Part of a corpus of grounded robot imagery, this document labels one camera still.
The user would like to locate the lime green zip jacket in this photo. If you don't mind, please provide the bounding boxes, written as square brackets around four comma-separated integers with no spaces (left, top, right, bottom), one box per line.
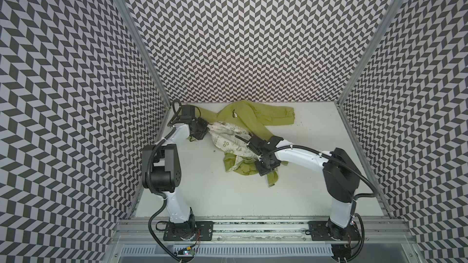
[198,100,295,176]

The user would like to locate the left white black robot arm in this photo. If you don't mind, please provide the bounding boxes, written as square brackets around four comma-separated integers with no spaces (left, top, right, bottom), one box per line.
[141,100,208,240]

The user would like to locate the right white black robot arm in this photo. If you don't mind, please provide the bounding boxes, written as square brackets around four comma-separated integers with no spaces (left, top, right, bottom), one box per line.
[235,135,361,241]

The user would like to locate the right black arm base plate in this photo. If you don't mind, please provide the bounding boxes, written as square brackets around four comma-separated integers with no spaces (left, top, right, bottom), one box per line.
[305,221,361,242]

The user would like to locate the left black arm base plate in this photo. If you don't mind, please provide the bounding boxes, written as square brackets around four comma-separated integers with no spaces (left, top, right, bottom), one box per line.
[163,220,214,242]

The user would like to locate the aluminium front mounting rail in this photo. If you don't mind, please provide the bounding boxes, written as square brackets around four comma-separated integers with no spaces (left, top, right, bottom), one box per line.
[110,216,416,244]

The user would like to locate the left aluminium corner post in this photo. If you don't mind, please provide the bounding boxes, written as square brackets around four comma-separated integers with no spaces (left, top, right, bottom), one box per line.
[113,0,170,106]

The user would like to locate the aluminium corner post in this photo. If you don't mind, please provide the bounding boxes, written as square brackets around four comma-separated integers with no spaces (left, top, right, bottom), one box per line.
[113,0,170,106]
[336,0,404,108]

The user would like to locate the right aluminium corner post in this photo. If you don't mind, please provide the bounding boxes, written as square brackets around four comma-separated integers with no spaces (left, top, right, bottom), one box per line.
[336,0,404,108]

